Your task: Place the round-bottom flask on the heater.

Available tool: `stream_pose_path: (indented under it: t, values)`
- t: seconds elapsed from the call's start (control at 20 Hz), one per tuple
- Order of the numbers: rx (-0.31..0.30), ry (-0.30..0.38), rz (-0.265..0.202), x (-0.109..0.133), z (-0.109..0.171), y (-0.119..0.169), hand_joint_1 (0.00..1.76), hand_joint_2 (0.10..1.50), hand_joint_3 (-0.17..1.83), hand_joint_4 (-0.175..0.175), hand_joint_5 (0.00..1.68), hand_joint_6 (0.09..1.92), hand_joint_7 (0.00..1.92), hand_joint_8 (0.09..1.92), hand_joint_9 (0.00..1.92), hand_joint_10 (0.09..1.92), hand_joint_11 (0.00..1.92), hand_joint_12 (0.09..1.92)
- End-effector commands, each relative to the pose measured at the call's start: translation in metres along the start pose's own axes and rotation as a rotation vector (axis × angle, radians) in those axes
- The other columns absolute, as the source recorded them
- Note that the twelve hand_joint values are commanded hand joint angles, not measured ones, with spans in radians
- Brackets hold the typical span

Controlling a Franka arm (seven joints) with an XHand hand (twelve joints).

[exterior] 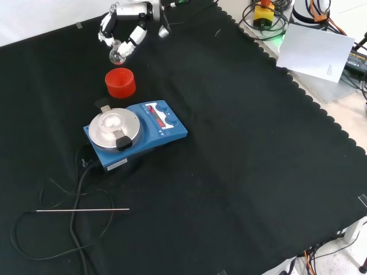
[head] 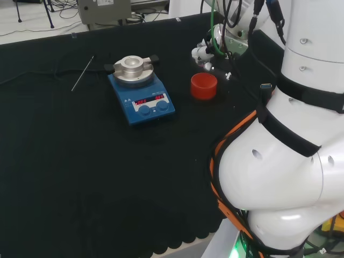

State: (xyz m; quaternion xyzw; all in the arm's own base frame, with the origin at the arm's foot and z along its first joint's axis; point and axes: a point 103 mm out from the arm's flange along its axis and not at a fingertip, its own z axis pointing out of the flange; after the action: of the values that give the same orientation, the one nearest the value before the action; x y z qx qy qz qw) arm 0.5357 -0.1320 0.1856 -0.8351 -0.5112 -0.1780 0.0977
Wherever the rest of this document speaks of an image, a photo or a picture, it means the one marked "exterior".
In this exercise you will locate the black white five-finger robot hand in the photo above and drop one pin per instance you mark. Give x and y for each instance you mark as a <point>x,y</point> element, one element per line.
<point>132,11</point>

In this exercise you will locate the clear glass round-bottom flask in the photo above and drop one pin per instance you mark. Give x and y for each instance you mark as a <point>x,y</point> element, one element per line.
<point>117,57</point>

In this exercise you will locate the orange ribbed flask holder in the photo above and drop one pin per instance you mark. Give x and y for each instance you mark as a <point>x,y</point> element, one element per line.
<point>120,86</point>

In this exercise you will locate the heater with blue base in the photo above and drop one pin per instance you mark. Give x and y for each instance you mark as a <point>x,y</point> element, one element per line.
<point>160,131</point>

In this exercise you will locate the clear tape piece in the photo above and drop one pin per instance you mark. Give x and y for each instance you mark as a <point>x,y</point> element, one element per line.
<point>363,200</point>
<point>79,25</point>

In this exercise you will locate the yellow stop button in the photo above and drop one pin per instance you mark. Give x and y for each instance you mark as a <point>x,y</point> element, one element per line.
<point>263,17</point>

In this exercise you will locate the black scalloped bench cloth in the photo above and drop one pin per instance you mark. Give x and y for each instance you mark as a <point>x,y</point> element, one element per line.
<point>229,157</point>

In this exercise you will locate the pale white board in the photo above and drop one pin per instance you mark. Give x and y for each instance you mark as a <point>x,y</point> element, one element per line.
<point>312,51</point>

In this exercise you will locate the thin metal probe rod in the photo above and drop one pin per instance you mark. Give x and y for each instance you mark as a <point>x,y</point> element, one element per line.
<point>83,210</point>

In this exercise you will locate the black power adapter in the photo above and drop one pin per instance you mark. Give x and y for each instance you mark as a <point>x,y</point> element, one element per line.
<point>357,60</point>

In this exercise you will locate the white table leg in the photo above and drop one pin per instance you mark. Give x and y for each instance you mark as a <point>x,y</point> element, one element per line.
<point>354,230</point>

